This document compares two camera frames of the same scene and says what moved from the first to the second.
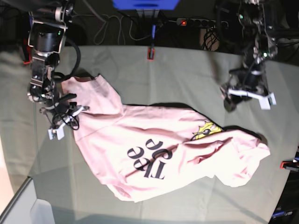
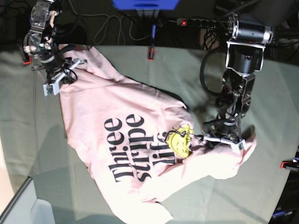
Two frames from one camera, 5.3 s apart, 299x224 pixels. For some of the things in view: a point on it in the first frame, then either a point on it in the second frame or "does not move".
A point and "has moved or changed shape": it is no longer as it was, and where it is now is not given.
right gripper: x=248 y=82 to x=228 y=133
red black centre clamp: x=151 y=53 does not move
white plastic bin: x=25 y=208 does not move
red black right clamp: x=289 y=165 does not move
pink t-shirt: x=139 y=150 has moved or changed shape
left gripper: x=63 y=111 to x=59 y=67
